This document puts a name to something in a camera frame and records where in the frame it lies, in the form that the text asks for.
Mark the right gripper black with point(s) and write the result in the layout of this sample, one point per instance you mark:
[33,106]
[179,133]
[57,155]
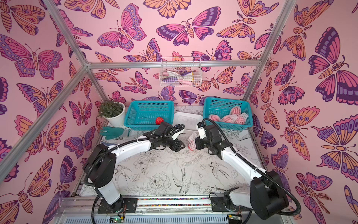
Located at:
[200,142]

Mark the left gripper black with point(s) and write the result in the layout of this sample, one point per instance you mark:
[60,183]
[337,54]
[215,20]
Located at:
[177,146]

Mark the red apple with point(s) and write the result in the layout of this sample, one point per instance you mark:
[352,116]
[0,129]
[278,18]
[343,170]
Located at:
[192,146]
[159,120]

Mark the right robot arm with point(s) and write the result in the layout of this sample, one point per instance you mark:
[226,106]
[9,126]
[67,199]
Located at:
[267,196]

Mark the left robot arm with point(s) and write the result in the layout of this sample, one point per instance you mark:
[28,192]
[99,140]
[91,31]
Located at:
[102,163]

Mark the white plastic tray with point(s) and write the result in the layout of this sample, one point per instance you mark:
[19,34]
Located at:
[189,120]

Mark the right teal plastic basket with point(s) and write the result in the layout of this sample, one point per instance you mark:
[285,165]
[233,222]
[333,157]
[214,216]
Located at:
[222,107]

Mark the teal plastic basket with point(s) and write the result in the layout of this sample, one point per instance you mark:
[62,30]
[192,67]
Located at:
[142,114]
[222,107]

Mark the left teal plastic basket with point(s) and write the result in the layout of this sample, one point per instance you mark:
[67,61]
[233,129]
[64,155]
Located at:
[142,114]

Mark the green garden glove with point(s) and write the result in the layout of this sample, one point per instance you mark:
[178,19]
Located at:
[110,133]

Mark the potted green plant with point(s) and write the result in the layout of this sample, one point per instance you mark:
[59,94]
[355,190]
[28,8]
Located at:
[113,112]

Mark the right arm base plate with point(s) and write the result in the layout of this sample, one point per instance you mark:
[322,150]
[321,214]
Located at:
[229,204]

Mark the white wire wall basket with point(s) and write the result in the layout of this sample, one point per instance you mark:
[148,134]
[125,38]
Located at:
[180,71]

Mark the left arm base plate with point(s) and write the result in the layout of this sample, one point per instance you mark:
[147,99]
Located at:
[123,205]

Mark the aluminium front rail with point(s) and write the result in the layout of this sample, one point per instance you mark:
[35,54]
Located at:
[159,210]

